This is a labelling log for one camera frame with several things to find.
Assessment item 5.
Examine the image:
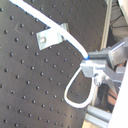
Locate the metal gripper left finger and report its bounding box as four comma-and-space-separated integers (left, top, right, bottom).
79, 60, 123, 96

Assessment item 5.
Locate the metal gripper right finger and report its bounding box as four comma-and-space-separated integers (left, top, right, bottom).
89, 37, 128, 67

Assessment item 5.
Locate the white cable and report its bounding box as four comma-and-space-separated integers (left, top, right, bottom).
9, 0, 95, 109

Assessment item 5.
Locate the black perforated breadboard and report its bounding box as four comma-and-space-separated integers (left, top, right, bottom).
0, 0, 107, 128

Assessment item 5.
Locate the aluminium frame rail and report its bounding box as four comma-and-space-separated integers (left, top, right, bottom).
85, 105, 111, 128

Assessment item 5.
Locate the metal cable clip bracket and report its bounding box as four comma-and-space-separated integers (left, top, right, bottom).
36, 28, 65, 50

